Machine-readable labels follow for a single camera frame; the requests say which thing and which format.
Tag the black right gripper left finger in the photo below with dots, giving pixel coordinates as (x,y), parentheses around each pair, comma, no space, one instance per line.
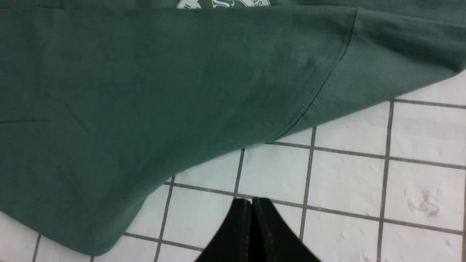
(231,241)

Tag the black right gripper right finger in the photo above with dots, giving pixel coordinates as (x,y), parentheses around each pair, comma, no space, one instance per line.
(271,239)

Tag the green long-sleeve top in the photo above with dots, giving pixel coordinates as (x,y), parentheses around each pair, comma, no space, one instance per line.
(102,101)

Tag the white grid-pattern table cloth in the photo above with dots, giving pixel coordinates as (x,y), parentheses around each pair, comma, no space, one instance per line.
(386,184)

